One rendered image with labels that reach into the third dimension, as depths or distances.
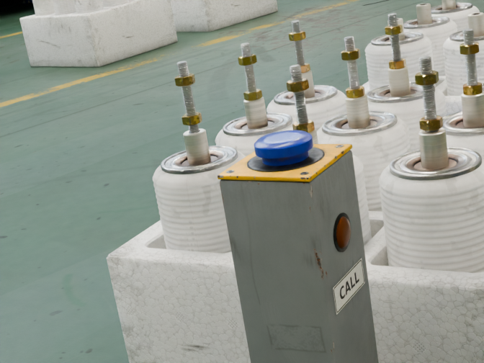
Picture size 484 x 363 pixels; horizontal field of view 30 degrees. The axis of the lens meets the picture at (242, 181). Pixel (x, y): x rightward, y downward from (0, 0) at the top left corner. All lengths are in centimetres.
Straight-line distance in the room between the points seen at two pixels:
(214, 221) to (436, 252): 22
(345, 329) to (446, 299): 12
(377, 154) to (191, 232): 19
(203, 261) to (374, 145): 20
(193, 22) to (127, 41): 43
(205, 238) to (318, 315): 26
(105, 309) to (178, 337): 35
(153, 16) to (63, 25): 32
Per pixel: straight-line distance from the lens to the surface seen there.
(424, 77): 74
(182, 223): 85
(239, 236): 62
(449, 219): 74
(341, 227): 61
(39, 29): 333
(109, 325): 117
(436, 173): 74
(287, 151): 60
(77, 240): 149
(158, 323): 88
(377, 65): 132
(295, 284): 61
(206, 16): 349
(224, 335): 84
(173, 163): 87
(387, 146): 88
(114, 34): 317
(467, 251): 75
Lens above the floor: 49
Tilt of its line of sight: 18 degrees down
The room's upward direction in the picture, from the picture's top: 9 degrees counter-clockwise
